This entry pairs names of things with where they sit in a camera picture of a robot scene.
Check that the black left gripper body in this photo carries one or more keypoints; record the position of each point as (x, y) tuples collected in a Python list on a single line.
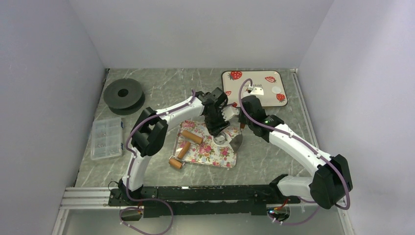
[(216, 123)]

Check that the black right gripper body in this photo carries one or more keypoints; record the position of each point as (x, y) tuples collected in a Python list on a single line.
[(242, 118)]

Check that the wooden handled dough scraper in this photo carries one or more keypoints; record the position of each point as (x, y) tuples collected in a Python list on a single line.
[(237, 141)]

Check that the floral print tray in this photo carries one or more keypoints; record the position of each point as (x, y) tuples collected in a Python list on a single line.
[(207, 153)]

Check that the wooden rolling pin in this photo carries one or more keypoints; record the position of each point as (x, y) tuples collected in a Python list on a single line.
[(177, 162)]

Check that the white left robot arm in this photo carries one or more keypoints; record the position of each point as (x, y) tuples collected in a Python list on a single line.
[(148, 134)]

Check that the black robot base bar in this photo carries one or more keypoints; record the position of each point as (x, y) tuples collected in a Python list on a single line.
[(202, 200)]

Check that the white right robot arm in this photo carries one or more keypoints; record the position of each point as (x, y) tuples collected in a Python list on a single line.
[(330, 181)]

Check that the strawberry print tray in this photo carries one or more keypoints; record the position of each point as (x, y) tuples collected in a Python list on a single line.
[(267, 85)]

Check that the round white wrapper right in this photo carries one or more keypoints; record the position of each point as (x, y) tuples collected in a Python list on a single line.
[(276, 90)]

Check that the black filament spool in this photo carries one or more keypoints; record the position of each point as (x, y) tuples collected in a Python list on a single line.
[(124, 96)]

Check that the clear plastic parts box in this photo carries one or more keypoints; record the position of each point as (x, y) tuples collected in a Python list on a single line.
[(107, 139)]

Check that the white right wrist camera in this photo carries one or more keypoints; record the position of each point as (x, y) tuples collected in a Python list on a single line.
[(253, 90)]

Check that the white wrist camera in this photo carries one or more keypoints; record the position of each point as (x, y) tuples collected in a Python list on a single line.
[(253, 90), (230, 111)]

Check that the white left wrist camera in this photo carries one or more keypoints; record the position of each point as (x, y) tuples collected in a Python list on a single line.
[(230, 111)]

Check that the aluminium frame rail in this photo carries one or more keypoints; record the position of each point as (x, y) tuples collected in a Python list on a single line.
[(75, 198)]

